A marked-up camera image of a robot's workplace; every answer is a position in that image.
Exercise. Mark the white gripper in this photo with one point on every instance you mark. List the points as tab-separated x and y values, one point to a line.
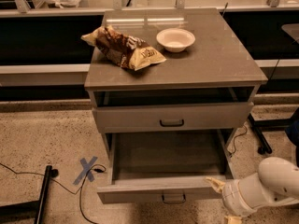
231	197

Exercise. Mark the grey drawer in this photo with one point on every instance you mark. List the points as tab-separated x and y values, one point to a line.
157	118
167	167

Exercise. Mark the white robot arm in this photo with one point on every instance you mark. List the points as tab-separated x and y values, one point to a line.
276	183

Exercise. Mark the grey top drawer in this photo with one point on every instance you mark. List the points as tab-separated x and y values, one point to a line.
157	118

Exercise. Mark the grey drawer cabinet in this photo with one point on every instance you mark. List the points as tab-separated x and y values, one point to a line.
215	69

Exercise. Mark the black stand leg right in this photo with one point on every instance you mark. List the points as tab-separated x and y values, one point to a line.
290	126

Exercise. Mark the black stand leg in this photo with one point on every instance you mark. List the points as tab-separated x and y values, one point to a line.
33	209
290	126

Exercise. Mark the blue tape cross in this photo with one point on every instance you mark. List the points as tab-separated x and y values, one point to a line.
86	166

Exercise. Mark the white bowl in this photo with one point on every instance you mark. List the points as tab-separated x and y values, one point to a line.
175	39

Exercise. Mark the brown yellow chip bag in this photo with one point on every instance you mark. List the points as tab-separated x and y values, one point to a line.
126	51

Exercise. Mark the black stand leg left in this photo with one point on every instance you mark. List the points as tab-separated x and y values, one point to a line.
33	209

